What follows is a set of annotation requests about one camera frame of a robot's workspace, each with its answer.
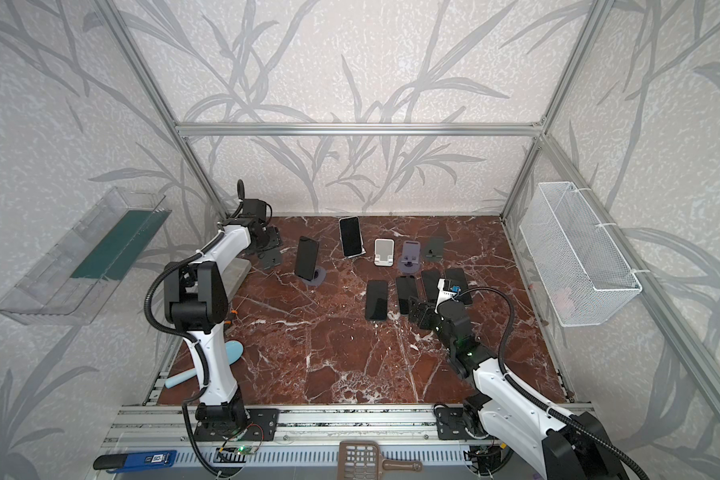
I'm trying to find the teal-edged phone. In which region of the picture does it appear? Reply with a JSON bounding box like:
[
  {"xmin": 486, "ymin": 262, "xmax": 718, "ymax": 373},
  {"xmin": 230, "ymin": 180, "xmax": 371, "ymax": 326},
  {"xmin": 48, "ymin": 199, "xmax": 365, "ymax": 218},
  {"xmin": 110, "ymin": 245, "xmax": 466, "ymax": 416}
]
[{"xmin": 395, "ymin": 275, "xmax": 419, "ymax": 316}]

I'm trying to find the purple-edged phone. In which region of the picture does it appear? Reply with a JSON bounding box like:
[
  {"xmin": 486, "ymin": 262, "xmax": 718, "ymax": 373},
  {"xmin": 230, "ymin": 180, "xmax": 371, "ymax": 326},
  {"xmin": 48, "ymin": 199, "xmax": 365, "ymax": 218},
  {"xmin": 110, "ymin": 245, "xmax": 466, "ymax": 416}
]
[{"xmin": 421, "ymin": 269, "xmax": 441, "ymax": 302}]

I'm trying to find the black phone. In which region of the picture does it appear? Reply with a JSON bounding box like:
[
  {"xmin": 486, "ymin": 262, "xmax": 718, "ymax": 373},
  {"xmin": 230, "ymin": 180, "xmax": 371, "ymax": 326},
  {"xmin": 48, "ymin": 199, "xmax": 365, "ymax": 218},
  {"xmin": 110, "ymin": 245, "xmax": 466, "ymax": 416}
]
[
  {"xmin": 294, "ymin": 236, "xmax": 319, "ymax": 281},
  {"xmin": 365, "ymin": 280, "xmax": 388, "ymax": 321}
]

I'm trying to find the teal phone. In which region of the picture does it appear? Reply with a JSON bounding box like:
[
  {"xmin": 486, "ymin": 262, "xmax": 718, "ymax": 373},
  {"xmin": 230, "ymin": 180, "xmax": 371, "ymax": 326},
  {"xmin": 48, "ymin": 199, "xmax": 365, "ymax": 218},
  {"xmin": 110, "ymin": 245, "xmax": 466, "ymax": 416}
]
[{"xmin": 445, "ymin": 268, "xmax": 473, "ymax": 306}]

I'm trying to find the dark grey front stand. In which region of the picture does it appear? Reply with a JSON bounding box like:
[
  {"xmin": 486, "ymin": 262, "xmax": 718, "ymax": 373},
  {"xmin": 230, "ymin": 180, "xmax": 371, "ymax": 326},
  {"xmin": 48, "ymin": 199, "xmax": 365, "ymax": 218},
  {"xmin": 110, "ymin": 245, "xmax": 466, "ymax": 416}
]
[{"xmin": 424, "ymin": 236, "xmax": 445, "ymax": 262}]

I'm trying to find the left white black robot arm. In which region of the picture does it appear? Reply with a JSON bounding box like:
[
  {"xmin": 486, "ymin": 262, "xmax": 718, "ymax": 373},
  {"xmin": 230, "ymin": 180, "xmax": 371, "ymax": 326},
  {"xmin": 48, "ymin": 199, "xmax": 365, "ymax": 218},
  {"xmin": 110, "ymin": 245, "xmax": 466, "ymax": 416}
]
[{"xmin": 143, "ymin": 180, "xmax": 282, "ymax": 441}]

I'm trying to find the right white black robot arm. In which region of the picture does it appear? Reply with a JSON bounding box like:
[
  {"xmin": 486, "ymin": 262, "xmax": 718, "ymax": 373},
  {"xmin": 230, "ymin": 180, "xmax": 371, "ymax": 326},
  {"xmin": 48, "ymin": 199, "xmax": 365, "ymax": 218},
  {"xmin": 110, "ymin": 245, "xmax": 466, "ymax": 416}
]
[{"xmin": 409, "ymin": 297, "xmax": 648, "ymax": 479}]

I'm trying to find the purple-grey stand back right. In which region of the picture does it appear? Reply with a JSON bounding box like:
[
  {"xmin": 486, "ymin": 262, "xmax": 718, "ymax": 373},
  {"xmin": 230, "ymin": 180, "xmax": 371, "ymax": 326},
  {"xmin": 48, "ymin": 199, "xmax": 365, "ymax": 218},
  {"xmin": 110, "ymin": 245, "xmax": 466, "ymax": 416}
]
[{"xmin": 397, "ymin": 240, "xmax": 421, "ymax": 275}]

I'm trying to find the white stand under teal phone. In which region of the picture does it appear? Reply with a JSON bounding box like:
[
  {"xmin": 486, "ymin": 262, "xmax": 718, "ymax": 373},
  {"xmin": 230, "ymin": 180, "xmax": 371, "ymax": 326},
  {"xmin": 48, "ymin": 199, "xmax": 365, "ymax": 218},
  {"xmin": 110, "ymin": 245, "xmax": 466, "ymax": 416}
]
[{"xmin": 374, "ymin": 238, "xmax": 395, "ymax": 267}]

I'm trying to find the white-edged phone at back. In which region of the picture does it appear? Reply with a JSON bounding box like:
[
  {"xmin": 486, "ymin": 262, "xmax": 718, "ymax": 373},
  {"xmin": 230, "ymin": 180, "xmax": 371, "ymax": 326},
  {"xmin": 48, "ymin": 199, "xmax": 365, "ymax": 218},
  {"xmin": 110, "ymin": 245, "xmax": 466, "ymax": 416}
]
[{"xmin": 339, "ymin": 217, "xmax": 365, "ymax": 258}]

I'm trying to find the grey stone block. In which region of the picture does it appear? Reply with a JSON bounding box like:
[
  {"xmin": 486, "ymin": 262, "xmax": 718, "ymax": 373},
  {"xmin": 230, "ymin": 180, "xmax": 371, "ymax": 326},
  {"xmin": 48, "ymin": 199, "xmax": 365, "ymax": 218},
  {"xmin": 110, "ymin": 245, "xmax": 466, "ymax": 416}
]
[{"xmin": 221, "ymin": 258, "xmax": 251, "ymax": 302}]

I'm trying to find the light blue plastic trowel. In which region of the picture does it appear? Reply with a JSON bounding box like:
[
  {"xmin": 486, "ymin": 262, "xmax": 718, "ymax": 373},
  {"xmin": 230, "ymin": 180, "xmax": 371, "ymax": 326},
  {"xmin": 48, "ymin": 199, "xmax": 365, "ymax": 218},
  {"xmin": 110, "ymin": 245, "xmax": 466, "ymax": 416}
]
[{"xmin": 164, "ymin": 340, "xmax": 244, "ymax": 389}]

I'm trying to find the brown plastic scoop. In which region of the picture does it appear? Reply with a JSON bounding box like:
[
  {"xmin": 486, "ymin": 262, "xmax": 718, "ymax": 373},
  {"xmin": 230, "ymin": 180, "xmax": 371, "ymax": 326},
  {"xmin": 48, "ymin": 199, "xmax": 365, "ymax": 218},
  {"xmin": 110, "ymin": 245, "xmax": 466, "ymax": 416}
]
[{"xmin": 337, "ymin": 441, "xmax": 423, "ymax": 480}]

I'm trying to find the blue black tool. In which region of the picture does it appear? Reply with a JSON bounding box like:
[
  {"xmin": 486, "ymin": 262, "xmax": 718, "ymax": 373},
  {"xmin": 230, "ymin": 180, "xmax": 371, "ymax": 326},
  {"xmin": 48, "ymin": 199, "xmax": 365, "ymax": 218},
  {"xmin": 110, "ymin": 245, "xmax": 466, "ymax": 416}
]
[{"xmin": 92, "ymin": 450, "xmax": 177, "ymax": 474}]

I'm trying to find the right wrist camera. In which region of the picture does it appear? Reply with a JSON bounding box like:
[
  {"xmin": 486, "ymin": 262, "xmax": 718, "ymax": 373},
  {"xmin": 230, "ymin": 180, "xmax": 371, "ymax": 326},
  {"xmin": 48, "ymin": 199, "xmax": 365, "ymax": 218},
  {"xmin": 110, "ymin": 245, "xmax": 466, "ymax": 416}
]
[{"xmin": 435, "ymin": 278, "xmax": 462, "ymax": 308}]

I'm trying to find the white wire mesh basket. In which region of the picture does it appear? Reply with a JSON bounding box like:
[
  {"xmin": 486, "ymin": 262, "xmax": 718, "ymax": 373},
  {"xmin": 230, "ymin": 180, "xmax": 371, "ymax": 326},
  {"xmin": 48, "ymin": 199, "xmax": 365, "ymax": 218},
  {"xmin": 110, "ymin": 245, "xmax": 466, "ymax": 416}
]
[{"xmin": 520, "ymin": 181, "xmax": 642, "ymax": 327}]

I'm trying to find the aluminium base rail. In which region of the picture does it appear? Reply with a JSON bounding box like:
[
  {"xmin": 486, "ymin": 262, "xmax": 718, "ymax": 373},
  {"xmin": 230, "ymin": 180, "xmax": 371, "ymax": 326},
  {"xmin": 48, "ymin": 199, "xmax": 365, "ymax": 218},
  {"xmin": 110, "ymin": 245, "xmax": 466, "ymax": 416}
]
[{"xmin": 97, "ymin": 404, "xmax": 504, "ymax": 477}]

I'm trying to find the clear plastic wall bin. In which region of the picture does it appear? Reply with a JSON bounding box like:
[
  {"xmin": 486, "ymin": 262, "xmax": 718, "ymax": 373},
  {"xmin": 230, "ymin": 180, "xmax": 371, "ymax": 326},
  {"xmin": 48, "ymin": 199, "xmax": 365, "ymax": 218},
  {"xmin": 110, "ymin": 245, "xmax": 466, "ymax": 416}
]
[{"xmin": 0, "ymin": 187, "xmax": 171, "ymax": 326}]

